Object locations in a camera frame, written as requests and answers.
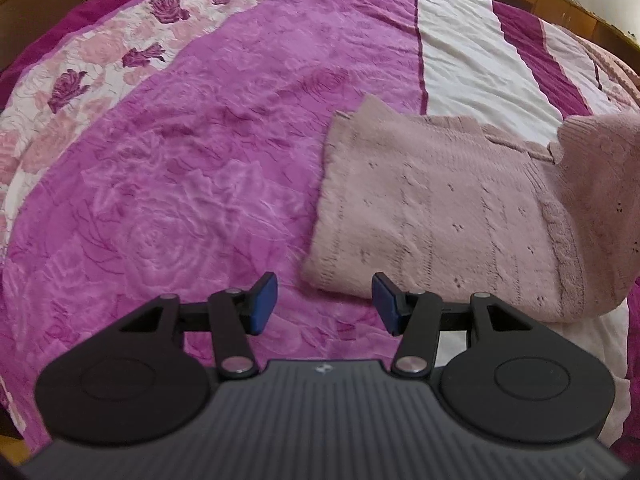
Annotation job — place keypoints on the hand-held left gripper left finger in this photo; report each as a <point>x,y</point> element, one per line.
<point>264,305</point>

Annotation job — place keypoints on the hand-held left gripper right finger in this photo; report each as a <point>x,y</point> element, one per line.
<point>384,305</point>

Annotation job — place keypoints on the pink knitted cardigan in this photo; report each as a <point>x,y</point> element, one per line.
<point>430,210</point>

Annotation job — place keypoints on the purple floral striped bedspread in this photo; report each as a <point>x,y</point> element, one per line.
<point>200,160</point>

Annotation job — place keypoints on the pink crochet blanket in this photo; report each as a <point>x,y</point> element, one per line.
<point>620,67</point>

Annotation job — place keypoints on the carved wooden headboard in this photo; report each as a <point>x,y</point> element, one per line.
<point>35,5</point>

